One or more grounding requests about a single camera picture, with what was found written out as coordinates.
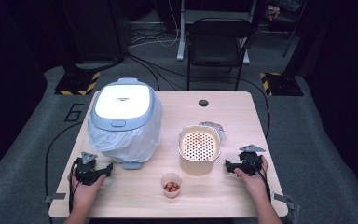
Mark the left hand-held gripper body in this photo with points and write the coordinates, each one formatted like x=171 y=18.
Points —
x=85 y=172

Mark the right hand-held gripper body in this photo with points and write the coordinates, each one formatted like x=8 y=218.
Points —
x=251 y=161

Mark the white plastic trash bag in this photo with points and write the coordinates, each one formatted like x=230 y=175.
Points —
x=127 y=144

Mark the beige bowl with perforated strainer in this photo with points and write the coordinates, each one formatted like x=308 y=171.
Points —
x=199 y=146

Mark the small clear plastic cup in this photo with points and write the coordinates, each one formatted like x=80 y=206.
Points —
x=171 y=179

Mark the white and blue pedal trash can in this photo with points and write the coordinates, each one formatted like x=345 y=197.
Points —
x=122 y=101

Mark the person's left hand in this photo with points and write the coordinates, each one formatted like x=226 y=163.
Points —
x=82 y=193

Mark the person's right hand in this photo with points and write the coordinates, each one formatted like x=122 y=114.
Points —
x=256 y=185

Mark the grey tape strip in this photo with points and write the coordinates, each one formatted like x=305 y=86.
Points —
x=284 y=199
x=56 y=196

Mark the crumpled foil lid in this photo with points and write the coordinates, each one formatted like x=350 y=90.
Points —
x=215 y=126

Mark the black base with hazard stripes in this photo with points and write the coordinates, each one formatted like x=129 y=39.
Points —
x=74 y=82
x=284 y=85

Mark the black folding chair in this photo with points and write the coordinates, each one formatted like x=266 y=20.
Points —
x=219 y=46

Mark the dark tripod stand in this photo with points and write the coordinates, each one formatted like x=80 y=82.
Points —
x=293 y=31

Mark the white metal desk frame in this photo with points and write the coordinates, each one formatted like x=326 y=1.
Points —
x=180 y=37

